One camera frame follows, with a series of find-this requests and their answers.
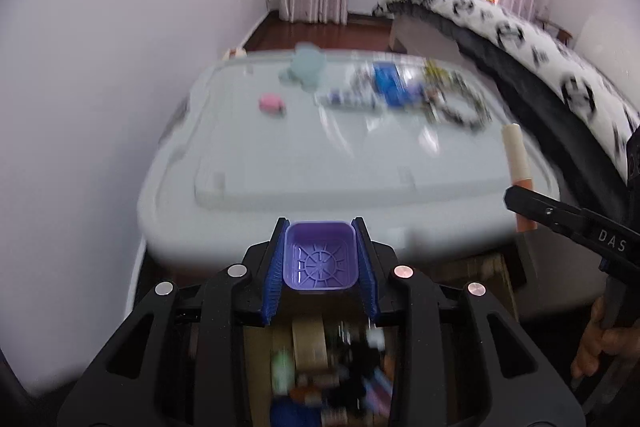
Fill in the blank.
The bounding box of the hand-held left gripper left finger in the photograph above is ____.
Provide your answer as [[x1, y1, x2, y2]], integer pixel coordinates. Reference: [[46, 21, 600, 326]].
[[57, 217, 292, 427]]

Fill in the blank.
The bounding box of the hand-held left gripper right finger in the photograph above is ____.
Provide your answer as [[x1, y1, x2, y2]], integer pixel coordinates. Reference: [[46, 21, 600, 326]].
[[350, 217, 587, 427]]

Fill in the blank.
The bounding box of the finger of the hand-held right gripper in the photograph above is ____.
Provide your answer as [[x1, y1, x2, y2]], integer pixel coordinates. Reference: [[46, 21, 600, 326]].
[[502, 186, 640, 269]]

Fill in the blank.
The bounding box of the purple plastic cup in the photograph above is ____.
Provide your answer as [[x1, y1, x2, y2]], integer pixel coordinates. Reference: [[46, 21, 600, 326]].
[[282, 221, 362, 295]]

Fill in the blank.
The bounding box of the cream orange tube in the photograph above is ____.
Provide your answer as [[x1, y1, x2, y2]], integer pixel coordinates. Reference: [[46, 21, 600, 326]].
[[501, 123, 537, 234]]

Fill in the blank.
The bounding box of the cardboard box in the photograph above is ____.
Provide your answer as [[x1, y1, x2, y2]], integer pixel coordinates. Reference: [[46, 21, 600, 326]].
[[242, 252, 527, 427]]

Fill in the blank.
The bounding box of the white green tube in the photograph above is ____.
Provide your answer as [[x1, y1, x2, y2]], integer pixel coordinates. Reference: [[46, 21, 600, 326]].
[[272, 351, 294, 395]]

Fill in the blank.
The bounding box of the person's right hand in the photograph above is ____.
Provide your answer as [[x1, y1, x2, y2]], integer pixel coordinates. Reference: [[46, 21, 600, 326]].
[[571, 297, 637, 381]]

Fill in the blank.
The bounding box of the blue cloth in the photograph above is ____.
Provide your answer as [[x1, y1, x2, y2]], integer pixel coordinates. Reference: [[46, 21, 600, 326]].
[[270, 399, 322, 427]]

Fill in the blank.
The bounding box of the black yellow wrapper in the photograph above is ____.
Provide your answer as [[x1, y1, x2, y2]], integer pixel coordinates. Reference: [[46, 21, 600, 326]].
[[421, 61, 494, 131]]

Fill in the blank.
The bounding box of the small pink object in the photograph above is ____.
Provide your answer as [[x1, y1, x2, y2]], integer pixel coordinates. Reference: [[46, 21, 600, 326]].
[[257, 93, 287, 114]]

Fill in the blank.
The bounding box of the bed with patterned blanket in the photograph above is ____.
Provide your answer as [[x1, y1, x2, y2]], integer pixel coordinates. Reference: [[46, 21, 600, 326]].
[[372, 0, 640, 188]]

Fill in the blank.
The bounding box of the white blue tube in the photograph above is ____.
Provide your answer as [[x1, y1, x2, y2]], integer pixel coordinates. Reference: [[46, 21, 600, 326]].
[[316, 88, 387, 111]]

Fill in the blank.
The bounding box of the wooden chair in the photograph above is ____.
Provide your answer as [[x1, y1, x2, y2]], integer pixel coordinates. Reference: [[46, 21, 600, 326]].
[[537, 19, 574, 46]]

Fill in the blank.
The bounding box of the blue packet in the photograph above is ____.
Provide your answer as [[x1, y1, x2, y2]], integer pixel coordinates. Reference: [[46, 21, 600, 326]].
[[372, 63, 409, 108]]

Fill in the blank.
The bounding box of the light blue cup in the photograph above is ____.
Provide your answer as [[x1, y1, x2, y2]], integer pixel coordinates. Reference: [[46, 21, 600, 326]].
[[279, 44, 327, 88]]

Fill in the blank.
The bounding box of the white bed frame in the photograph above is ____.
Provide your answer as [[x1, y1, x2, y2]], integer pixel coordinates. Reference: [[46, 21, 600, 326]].
[[391, 13, 464, 58]]

